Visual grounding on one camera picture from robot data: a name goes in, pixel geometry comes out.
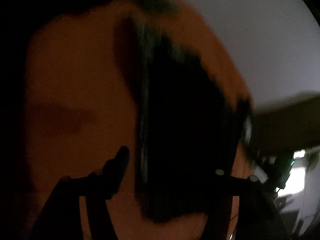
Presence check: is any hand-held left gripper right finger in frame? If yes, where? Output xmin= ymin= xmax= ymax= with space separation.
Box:
xmin=204 ymin=169 xmax=291 ymax=240

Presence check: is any brown wooden door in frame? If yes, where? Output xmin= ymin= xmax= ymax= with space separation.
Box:
xmin=252 ymin=90 xmax=320 ymax=157

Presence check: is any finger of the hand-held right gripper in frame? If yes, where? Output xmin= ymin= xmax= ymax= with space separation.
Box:
xmin=237 ymin=99 xmax=261 ymax=167

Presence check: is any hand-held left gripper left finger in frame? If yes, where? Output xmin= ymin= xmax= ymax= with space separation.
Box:
xmin=30 ymin=146 xmax=130 ymax=240

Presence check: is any metal framed glass door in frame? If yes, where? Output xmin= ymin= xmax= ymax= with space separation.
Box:
xmin=274 ymin=149 xmax=320 ymax=238

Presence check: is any orange bed blanket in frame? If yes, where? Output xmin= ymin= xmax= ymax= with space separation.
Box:
xmin=24 ymin=0 xmax=255 ymax=240

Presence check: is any black paisley garment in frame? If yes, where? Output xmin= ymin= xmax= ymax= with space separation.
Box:
xmin=134 ymin=17 xmax=247 ymax=224

